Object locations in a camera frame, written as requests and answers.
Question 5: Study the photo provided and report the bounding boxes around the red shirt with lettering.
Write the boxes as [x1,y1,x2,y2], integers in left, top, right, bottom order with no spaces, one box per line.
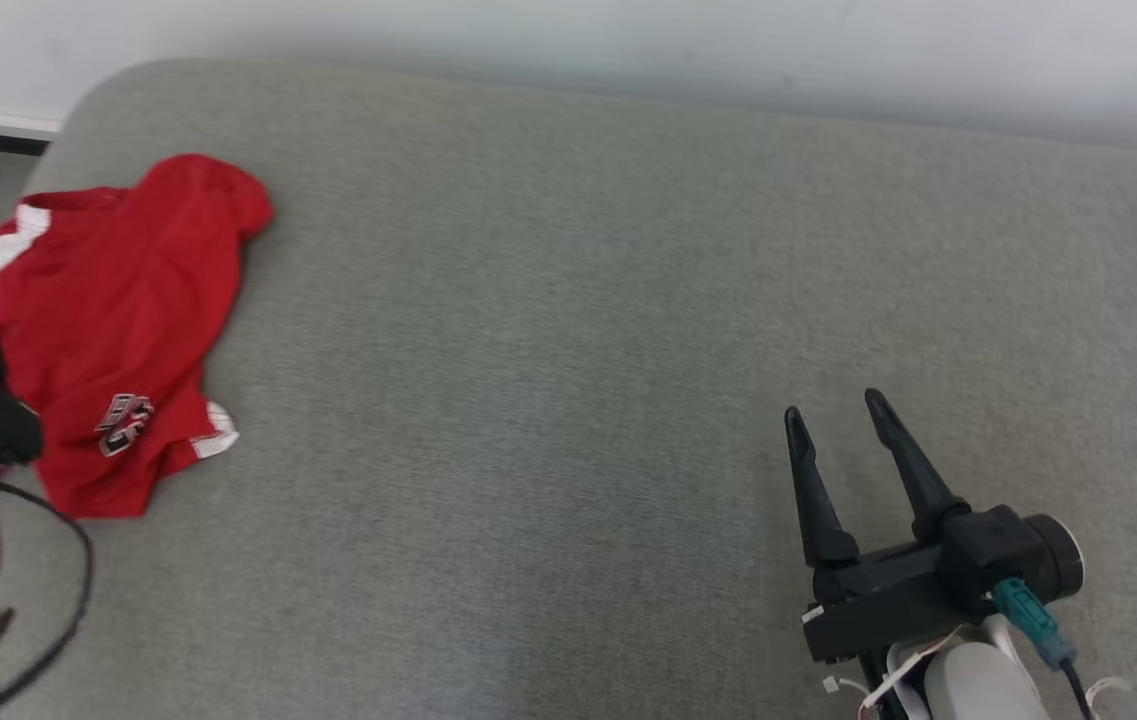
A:
[0,152,276,521]

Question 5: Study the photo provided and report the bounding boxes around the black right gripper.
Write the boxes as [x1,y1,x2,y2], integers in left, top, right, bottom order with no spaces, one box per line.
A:
[784,388,991,667]

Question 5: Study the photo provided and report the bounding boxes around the thin black cable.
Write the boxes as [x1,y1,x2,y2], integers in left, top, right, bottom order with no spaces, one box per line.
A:
[0,480,94,716]

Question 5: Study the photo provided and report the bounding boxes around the teal plug camera cable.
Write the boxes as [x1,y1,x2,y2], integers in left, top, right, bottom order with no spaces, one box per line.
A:
[990,577,1099,720]

